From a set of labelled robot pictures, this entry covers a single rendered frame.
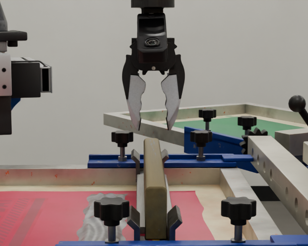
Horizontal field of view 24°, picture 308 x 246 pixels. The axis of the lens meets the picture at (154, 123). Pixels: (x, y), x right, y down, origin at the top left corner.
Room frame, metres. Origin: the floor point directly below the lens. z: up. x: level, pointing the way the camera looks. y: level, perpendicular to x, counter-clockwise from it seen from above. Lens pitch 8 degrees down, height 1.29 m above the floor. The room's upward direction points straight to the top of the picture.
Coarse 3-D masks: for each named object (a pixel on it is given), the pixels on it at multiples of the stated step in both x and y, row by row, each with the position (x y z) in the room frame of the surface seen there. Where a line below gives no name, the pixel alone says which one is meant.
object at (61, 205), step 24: (0, 192) 1.34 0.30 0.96; (24, 192) 1.34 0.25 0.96; (48, 192) 1.34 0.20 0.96; (72, 192) 1.34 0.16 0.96; (96, 192) 1.34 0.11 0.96; (120, 192) 1.34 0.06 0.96; (192, 192) 1.34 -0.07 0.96; (48, 216) 1.17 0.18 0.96; (72, 216) 1.17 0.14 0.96; (192, 216) 1.17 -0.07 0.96
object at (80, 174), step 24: (0, 168) 1.40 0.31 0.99; (24, 168) 1.40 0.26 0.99; (48, 168) 1.40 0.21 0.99; (72, 168) 1.40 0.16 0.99; (96, 168) 1.40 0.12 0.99; (120, 168) 1.40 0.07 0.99; (168, 168) 1.40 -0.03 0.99; (192, 168) 1.40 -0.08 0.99; (216, 168) 1.40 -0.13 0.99; (240, 192) 1.20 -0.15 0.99; (264, 216) 1.05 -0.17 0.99
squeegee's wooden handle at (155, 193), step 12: (144, 144) 1.29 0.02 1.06; (156, 144) 1.28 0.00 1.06; (144, 156) 1.19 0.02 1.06; (156, 156) 1.16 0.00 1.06; (144, 168) 1.09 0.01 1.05; (156, 168) 1.07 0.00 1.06; (144, 180) 1.09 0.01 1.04; (156, 180) 0.99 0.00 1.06; (144, 192) 1.09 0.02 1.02; (156, 192) 0.95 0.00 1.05; (144, 204) 1.10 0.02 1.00; (156, 204) 0.95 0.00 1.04; (156, 216) 0.95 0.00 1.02; (156, 228) 0.95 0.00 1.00
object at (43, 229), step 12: (36, 228) 1.10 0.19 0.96; (48, 228) 1.10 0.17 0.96; (60, 228) 1.10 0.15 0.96; (72, 228) 1.10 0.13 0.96; (180, 228) 1.10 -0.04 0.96; (192, 228) 1.10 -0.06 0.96; (204, 228) 1.10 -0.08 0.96; (36, 240) 1.04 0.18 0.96; (48, 240) 1.04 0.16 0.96; (60, 240) 1.04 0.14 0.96; (72, 240) 1.04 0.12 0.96; (132, 240) 1.04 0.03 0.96
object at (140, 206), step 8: (136, 192) 1.18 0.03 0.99; (168, 192) 1.18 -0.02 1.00; (136, 200) 1.13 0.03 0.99; (168, 200) 1.12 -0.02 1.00; (136, 208) 1.07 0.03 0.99; (144, 208) 1.07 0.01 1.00; (168, 208) 1.07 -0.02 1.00; (144, 216) 1.03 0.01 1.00; (144, 224) 0.99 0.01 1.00; (144, 232) 0.97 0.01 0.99
